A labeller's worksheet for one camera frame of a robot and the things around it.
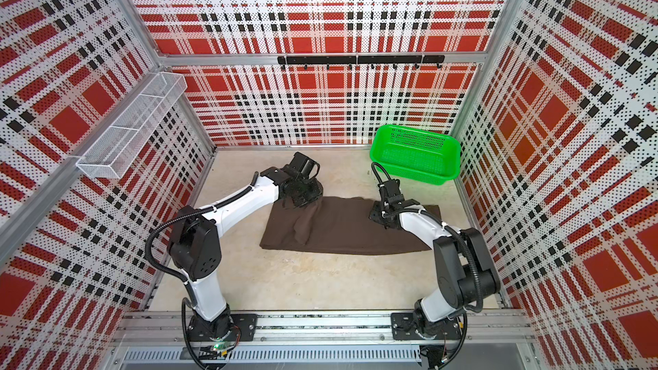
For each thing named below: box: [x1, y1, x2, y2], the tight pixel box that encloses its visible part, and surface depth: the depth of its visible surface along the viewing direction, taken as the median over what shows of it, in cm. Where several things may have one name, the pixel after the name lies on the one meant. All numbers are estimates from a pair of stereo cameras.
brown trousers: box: [260, 196, 443, 251], surface depth 91 cm
